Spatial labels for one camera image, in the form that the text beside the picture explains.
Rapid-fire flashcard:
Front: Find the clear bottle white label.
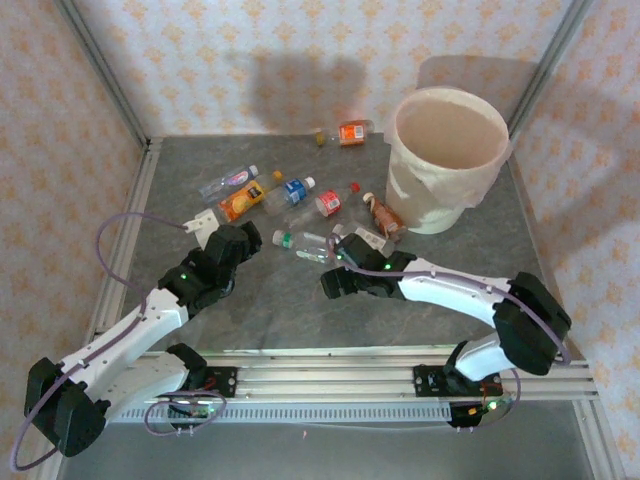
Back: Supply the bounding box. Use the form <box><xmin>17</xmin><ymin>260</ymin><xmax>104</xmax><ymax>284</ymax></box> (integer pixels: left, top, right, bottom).
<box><xmin>330</xmin><ymin>221</ymin><xmax>399</xmax><ymax>256</ymax></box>

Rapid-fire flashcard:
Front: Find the orange juice bottle yellow cap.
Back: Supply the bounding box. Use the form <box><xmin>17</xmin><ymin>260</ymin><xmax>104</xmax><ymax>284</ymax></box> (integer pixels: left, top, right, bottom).
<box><xmin>218</xmin><ymin>170</ymin><xmax>284</xmax><ymax>224</ymax></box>

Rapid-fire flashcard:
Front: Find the clear bottle green label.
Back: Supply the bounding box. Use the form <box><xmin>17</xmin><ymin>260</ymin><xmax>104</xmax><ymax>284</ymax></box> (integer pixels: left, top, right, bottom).
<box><xmin>272</xmin><ymin>228</ymin><xmax>336</xmax><ymax>264</ymax></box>

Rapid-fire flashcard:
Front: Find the brown label drink bottle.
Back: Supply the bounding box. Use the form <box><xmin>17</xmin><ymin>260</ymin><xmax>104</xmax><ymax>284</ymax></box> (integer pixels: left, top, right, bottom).
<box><xmin>362</xmin><ymin>191</ymin><xmax>407</xmax><ymax>242</ymax></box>

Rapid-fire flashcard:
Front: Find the clear bottle purple label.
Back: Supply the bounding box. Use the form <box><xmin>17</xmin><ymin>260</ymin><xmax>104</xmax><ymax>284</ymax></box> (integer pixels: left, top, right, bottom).
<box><xmin>198</xmin><ymin>164</ymin><xmax>260</xmax><ymax>199</ymax></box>

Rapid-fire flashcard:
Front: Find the clear bottle blue label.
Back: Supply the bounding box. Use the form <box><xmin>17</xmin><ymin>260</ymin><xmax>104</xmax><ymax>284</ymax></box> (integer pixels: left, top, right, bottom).
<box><xmin>263</xmin><ymin>175</ymin><xmax>317</xmax><ymax>216</ymax></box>

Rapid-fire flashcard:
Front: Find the clear bottle red label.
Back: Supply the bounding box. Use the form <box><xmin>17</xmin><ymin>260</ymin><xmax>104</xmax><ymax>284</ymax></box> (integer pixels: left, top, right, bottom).
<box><xmin>284</xmin><ymin>182</ymin><xmax>362</xmax><ymax>231</ymax></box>

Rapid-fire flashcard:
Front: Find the small bottle orange label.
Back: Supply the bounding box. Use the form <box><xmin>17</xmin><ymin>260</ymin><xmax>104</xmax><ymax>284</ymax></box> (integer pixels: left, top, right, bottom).
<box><xmin>313</xmin><ymin>118</ymin><xmax>376</xmax><ymax>148</ymax></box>

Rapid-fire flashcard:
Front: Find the white plastic bin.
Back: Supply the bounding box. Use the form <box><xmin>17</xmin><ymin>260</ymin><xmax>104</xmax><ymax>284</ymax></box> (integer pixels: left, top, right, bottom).
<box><xmin>384</xmin><ymin>85</ymin><xmax>514</xmax><ymax>235</ymax></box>

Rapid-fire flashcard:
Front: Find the translucent bin liner bag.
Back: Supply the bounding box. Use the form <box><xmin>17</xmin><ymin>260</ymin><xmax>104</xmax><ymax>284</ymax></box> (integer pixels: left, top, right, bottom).
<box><xmin>387</xmin><ymin>85</ymin><xmax>514</xmax><ymax>214</ymax></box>

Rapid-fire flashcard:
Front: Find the aluminium table edge profile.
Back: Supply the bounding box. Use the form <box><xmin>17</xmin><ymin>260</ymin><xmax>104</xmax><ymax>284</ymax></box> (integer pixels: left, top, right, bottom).
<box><xmin>87</xmin><ymin>137</ymin><xmax>164</xmax><ymax>346</ymax></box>

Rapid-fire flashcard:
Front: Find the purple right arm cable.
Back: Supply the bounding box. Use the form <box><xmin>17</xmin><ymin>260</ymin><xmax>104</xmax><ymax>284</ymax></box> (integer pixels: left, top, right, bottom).
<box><xmin>325</xmin><ymin>233</ymin><xmax>574</xmax><ymax>369</ymax></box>

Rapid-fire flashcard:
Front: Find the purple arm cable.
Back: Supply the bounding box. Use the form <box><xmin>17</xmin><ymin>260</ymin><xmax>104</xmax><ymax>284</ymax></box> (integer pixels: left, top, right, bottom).
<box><xmin>325</xmin><ymin>233</ymin><xmax>574</xmax><ymax>369</ymax></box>
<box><xmin>8</xmin><ymin>212</ymin><xmax>191</xmax><ymax>474</ymax></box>

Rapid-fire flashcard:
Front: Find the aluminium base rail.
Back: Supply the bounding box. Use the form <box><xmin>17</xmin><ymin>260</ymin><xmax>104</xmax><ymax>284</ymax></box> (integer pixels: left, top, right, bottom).
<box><xmin>54</xmin><ymin>349</ymin><xmax>599</xmax><ymax>401</ymax></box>

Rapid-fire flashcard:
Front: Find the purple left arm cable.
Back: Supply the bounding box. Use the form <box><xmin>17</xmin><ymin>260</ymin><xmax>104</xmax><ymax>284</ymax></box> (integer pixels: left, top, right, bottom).
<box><xmin>8</xmin><ymin>212</ymin><xmax>191</xmax><ymax>474</ymax></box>

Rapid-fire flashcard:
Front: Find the slotted grey cable duct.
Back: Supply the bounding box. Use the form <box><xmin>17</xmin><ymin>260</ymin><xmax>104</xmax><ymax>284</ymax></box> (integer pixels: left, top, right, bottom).
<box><xmin>74</xmin><ymin>402</ymin><xmax>451</xmax><ymax>426</ymax></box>

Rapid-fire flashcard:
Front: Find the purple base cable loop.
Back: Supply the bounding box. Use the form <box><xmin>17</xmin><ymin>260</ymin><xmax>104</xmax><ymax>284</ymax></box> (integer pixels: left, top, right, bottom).
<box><xmin>143</xmin><ymin>389</ymin><xmax>227</xmax><ymax>439</ymax></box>
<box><xmin>469</xmin><ymin>368</ymin><xmax>524</xmax><ymax>432</ymax></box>

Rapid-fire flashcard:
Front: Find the aluminium frame post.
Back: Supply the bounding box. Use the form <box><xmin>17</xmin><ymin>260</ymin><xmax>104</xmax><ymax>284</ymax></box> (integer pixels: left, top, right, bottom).
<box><xmin>572</xmin><ymin>399</ymin><xmax>629</xmax><ymax>480</ymax></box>
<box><xmin>504</xmin><ymin>0</ymin><xmax>596</xmax><ymax>139</ymax></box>
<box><xmin>53</xmin><ymin>0</ymin><xmax>153</xmax><ymax>150</ymax></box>

